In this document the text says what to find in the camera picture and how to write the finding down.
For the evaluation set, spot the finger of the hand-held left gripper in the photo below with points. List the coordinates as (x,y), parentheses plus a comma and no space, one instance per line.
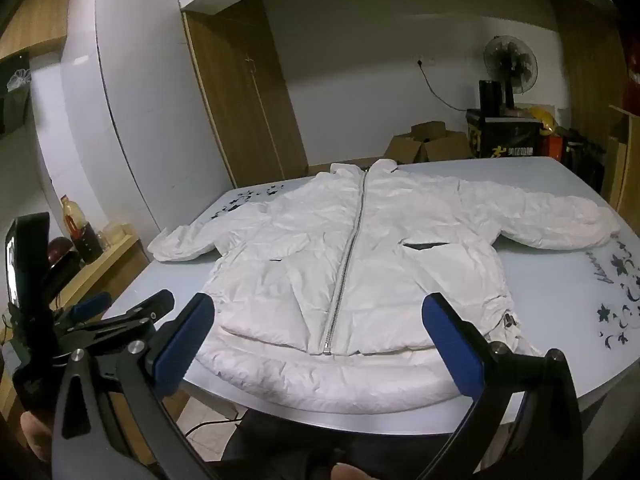
(92,305)
(142,312)

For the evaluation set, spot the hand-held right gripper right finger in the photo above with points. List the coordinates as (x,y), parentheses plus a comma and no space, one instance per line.
(452,347)

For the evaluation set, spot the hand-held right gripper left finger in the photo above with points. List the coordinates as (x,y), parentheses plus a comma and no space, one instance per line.
(182,342)

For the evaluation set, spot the white zip-up jacket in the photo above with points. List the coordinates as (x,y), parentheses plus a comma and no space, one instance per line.
(300,240)

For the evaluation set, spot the person's left hand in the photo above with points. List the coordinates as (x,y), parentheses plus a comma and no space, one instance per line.
(35,432)

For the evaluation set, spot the dark red round helmet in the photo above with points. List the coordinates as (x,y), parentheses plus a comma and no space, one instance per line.
(62,252)

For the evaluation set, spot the wooden low shelf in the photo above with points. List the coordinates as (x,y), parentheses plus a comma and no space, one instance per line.
(117,260)

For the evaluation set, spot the glass jar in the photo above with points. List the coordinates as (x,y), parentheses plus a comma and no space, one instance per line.
(113,234)

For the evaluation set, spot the plastic bottle with red label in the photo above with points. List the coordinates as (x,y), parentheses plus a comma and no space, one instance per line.
(70,215)

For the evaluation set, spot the open cardboard box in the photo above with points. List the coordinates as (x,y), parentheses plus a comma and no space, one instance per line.
(404,149)
(445,145)

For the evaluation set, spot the black and yellow box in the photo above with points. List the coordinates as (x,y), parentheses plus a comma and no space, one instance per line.
(502,137)

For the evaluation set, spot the orange box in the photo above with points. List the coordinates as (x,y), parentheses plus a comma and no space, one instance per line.
(554,147)

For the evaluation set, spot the wooden wardrobe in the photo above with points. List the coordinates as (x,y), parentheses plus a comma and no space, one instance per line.
(240,105)

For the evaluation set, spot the dark bags pile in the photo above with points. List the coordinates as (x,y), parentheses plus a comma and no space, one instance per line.
(585,157)

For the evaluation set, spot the yellow helmet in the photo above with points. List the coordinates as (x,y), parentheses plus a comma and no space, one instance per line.
(544,119)

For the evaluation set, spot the black cylinder flask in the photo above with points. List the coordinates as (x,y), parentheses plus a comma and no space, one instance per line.
(490,97)

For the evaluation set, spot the wooden side cabinet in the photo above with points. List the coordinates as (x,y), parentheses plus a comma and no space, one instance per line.
(622,160)

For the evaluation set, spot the black electric fan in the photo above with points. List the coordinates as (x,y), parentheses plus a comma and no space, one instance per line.
(510,62)

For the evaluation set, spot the dark wall picture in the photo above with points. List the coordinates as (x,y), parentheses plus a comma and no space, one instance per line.
(15,95)

